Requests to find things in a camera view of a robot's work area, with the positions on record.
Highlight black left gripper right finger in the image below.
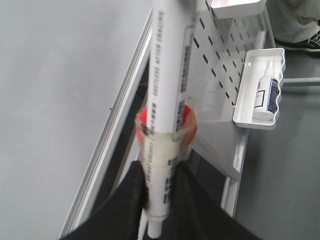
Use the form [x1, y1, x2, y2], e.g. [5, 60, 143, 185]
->
[160, 162, 259, 240]

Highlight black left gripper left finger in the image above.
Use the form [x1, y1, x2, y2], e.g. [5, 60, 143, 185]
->
[62, 161, 146, 240]

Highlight red round magnet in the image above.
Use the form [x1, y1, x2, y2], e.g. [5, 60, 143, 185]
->
[134, 97, 198, 161]

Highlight white whiteboard marker pen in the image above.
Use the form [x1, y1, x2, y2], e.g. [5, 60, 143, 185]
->
[144, 0, 197, 239]

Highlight white plastic tray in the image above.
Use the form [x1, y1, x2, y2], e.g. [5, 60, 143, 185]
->
[233, 48, 286, 130]
[211, 0, 267, 19]

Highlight white spray bottle blue label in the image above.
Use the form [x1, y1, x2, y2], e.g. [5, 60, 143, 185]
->
[253, 60, 279, 121]

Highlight white perforated pegboard panel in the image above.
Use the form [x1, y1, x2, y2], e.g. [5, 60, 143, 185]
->
[186, 0, 264, 124]

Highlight upper white plastic tray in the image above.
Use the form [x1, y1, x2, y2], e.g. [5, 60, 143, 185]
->
[211, 0, 267, 19]

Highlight person's shoe and trouser leg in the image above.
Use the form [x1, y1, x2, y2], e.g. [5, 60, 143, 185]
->
[266, 0, 320, 53]

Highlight white metal stand frame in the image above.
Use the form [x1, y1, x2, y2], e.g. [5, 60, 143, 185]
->
[193, 6, 320, 216]

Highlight white whiteboard with aluminium frame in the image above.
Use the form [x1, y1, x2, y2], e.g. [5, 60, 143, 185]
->
[0, 0, 152, 240]

